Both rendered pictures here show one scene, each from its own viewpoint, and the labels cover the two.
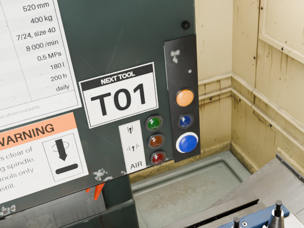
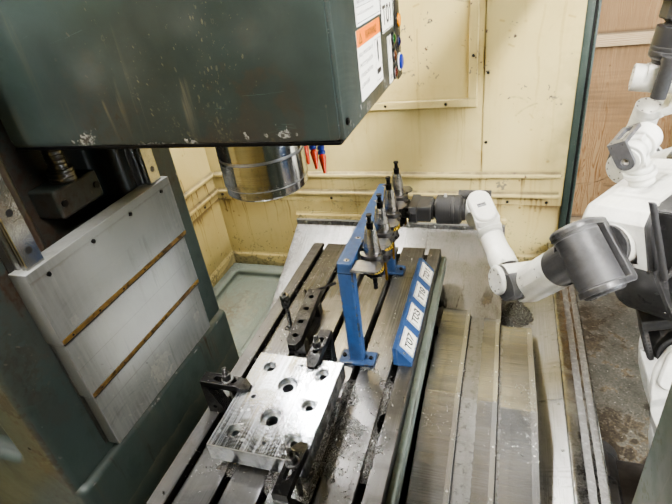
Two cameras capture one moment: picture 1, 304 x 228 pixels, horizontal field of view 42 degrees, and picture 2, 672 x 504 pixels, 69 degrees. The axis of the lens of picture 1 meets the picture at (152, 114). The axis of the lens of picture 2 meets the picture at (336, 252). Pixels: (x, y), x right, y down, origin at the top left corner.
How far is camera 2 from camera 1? 92 cm
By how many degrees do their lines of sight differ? 42
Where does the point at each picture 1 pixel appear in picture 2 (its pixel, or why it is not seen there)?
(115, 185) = (204, 294)
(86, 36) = not seen: outside the picture
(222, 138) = (225, 251)
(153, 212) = not seen: hidden behind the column
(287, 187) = (326, 235)
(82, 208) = (192, 330)
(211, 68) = (195, 171)
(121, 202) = (214, 316)
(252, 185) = (297, 254)
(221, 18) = not seen: hidden behind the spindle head
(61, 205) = (175, 332)
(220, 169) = (242, 280)
